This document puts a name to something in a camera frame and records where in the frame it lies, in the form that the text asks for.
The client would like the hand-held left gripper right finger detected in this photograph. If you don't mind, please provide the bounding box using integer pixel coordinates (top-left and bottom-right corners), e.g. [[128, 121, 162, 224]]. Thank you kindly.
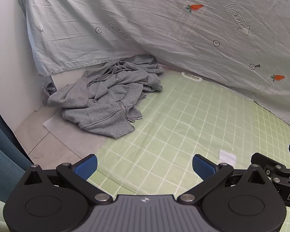
[[178, 154, 272, 205]]

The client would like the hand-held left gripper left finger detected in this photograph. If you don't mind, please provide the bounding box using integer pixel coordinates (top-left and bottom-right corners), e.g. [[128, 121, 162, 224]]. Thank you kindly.
[[23, 154, 113, 205]]

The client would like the grey zip hoodie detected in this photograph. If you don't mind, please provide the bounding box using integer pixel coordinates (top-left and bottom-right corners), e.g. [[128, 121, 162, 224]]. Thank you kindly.
[[47, 54, 164, 139]]

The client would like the small white patch label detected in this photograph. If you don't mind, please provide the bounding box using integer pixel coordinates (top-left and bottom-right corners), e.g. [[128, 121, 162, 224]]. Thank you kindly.
[[219, 150, 237, 164]]

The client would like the green grid mat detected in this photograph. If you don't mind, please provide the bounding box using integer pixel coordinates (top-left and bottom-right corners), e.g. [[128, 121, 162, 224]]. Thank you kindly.
[[87, 70, 290, 232]]

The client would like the teal curtain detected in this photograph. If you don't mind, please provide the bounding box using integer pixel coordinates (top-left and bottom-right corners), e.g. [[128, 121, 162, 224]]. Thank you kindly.
[[0, 100, 33, 203]]

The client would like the crumpled clear plastic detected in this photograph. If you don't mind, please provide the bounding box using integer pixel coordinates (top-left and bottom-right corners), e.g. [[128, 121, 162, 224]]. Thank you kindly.
[[41, 81, 56, 107]]

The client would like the grey carrot print sheet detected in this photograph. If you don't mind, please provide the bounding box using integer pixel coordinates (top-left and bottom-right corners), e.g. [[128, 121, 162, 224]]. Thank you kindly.
[[17, 0, 290, 133]]

